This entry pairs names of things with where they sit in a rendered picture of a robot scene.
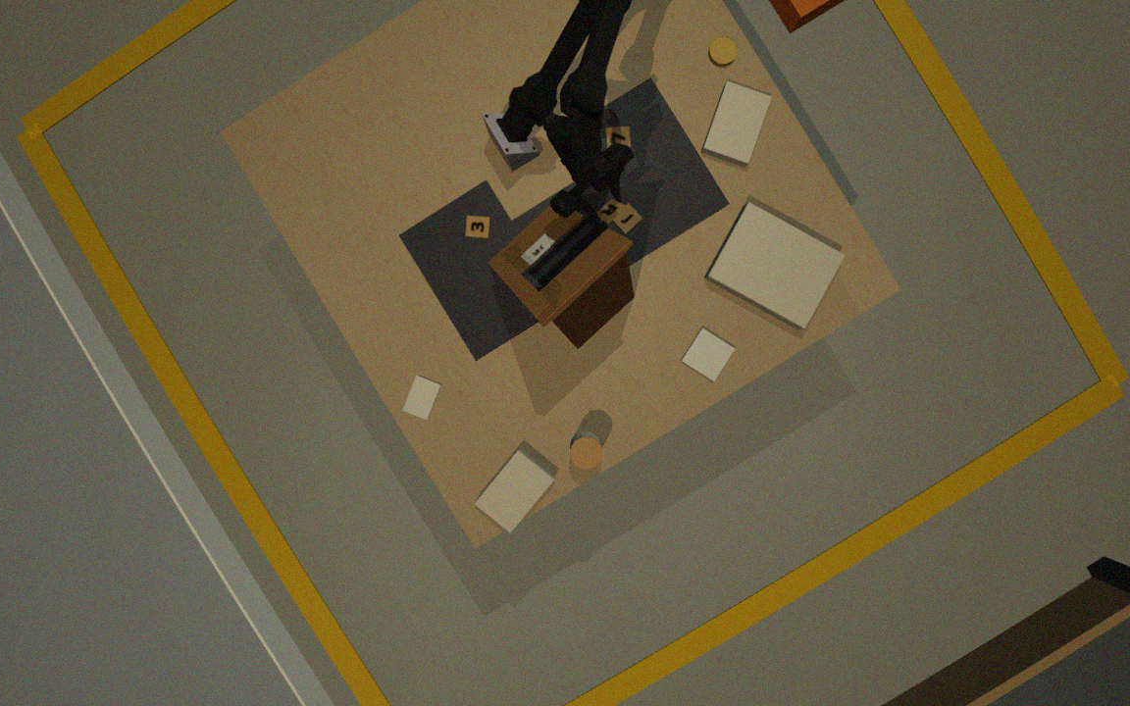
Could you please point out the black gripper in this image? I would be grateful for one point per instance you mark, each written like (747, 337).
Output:
(565, 203)

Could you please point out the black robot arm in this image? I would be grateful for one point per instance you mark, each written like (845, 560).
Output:
(581, 97)

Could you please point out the white paper ticket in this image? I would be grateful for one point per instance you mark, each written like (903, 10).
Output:
(537, 249)

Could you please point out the yellow round disc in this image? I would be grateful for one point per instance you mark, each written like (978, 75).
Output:
(722, 51)

